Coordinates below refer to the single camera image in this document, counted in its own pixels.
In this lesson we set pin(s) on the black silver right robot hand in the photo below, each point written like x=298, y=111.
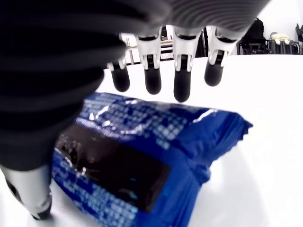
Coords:
x=59, y=59

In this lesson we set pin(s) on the beige plush toy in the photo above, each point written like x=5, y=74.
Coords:
x=280, y=36

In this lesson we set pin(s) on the black equipment rack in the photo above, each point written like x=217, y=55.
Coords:
x=255, y=35

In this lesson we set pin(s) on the blue Oreo cookie package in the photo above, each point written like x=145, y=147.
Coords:
x=142, y=142

